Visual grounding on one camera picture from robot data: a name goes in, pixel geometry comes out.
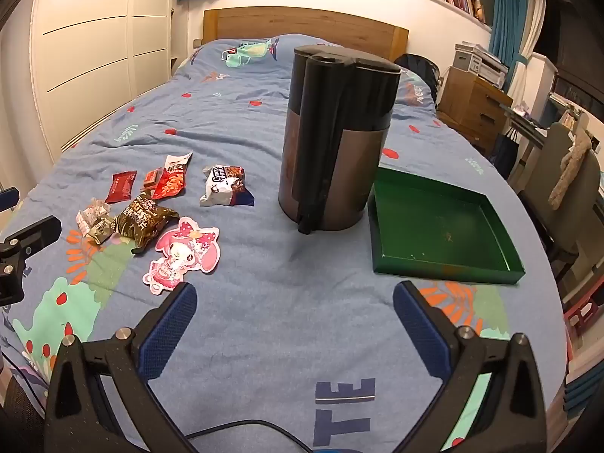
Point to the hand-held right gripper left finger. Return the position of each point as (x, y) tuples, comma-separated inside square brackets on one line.
[(170, 325)]

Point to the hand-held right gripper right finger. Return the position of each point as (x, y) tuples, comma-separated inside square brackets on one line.
[(420, 325)]

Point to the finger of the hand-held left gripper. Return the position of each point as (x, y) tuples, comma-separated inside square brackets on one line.
[(8, 198), (35, 233)]

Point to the white crinkled candy wrapper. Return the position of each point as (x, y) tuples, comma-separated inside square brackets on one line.
[(92, 210)]

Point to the olive snack packet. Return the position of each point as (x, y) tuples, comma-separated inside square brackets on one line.
[(100, 230)]

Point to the pink cartoon card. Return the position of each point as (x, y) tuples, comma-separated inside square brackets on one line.
[(181, 255)]

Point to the green tray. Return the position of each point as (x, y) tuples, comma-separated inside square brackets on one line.
[(439, 226)]

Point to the brown snack packet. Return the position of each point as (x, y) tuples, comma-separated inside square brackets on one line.
[(141, 219)]

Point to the printed blue blanket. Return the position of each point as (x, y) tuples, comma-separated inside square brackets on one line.
[(283, 292)]

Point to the small orange-red snack packet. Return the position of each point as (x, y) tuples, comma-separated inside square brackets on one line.
[(152, 178)]

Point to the red stool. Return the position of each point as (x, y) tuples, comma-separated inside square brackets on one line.
[(585, 316)]

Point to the black grey cylindrical bin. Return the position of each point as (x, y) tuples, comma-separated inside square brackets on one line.
[(330, 174)]

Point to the white wardrobe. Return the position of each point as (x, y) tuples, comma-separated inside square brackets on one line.
[(94, 33)]

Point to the grey chair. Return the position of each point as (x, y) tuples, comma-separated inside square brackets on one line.
[(542, 184)]

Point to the dark blue shopping bag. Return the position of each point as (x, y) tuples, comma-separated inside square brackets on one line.
[(505, 151)]

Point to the fuzzy beige scarf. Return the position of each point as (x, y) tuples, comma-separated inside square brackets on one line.
[(568, 170)]

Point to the wooden drawer cabinet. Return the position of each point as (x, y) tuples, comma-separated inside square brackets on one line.
[(472, 104)]

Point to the grey desk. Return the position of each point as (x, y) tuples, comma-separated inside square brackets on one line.
[(528, 125)]

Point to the black backpack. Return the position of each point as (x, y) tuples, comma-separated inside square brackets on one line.
[(420, 73)]

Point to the grey printer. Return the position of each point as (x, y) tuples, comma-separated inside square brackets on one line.
[(481, 63)]

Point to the white sheer curtain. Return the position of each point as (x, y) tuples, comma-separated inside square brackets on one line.
[(535, 33)]

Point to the long teal curtain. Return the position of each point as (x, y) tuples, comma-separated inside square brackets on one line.
[(509, 19)]

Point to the wooden headboard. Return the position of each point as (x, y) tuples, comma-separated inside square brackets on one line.
[(306, 26)]

